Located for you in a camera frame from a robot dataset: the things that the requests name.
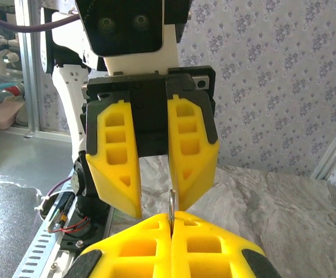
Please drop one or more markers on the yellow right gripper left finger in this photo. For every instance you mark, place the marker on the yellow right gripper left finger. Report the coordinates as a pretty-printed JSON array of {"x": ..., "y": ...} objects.
[{"x": 162, "y": 260}]

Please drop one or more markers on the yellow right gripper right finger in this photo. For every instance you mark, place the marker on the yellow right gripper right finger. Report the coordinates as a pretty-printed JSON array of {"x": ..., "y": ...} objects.
[{"x": 237, "y": 257}]

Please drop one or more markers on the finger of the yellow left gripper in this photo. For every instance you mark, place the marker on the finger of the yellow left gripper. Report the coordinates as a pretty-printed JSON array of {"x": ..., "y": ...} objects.
[
  {"x": 113, "y": 179},
  {"x": 194, "y": 162}
]

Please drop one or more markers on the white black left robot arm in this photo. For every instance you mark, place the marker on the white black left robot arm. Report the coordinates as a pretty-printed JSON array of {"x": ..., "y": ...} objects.
[{"x": 66, "y": 101}]

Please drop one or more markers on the shiny metal sheet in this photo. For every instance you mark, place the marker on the shiny metal sheet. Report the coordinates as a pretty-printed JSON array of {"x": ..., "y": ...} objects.
[{"x": 11, "y": 202}]

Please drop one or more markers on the beige flat block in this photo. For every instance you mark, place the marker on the beige flat block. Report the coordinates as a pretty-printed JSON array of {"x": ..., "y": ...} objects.
[{"x": 0, "y": 114}]

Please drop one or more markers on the teal red tube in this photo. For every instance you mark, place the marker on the teal red tube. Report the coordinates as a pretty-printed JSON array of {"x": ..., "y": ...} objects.
[{"x": 3, "y": 89}]

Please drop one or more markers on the white plastic clamp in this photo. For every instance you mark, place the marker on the white plastic clamp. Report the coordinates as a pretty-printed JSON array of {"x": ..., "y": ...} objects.
[{"x": 4, "y": 58}]

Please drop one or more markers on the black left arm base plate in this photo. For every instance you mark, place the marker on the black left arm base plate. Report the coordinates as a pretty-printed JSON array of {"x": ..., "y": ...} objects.
[{"x": 78, "y": 236}]

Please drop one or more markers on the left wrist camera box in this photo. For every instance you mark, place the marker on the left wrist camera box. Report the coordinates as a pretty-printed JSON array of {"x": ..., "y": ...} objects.
[{"x": 121, "y": 29}]

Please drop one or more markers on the aluminium frame post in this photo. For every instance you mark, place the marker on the aluminium frame post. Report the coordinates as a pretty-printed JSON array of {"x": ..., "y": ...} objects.
[
  {"x": 30, "y": 87},
  {"x": 333, "y": 150}
]

